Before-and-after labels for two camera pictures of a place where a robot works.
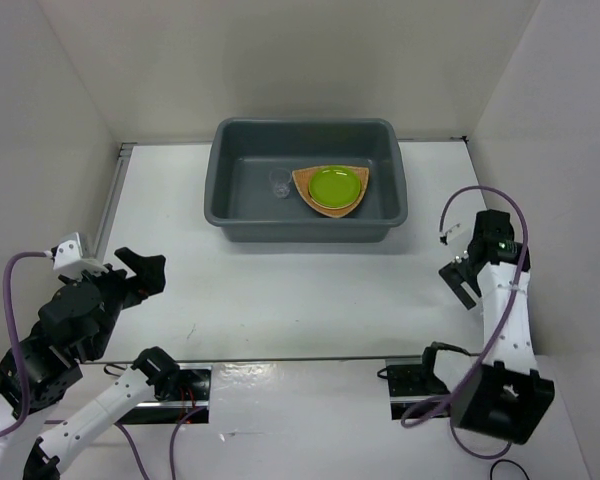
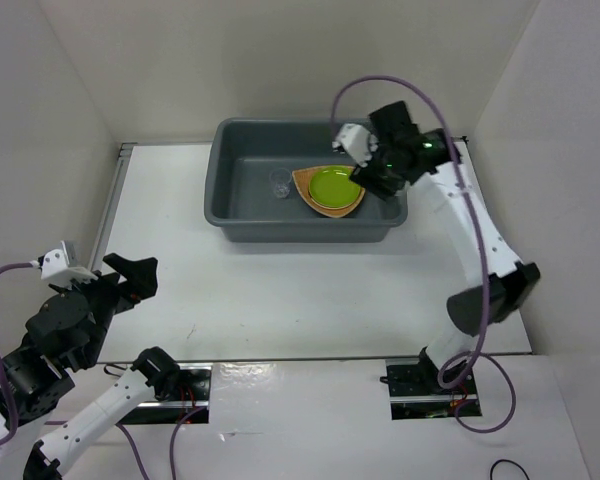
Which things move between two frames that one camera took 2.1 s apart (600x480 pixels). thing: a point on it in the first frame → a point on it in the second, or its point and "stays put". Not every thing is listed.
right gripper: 454,278 → 366,177
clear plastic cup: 281,182 stays put
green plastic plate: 334,187 stays put
